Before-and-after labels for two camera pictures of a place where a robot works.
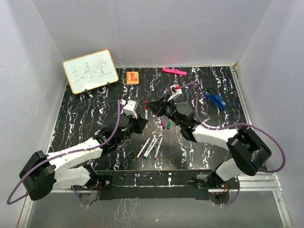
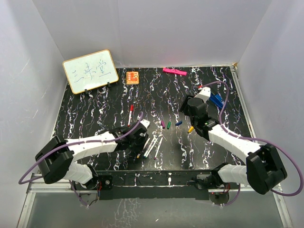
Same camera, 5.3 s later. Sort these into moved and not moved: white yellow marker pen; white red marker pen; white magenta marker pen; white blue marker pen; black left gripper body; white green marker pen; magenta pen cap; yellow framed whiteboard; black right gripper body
Moved: black right gripper body; white red marker pen; black left gripper body
Not moved: white magenta marker pen; white green marker pen; white blue marker pen; white yellow marker pen; magenta pen cap; yellow framed whiteboard
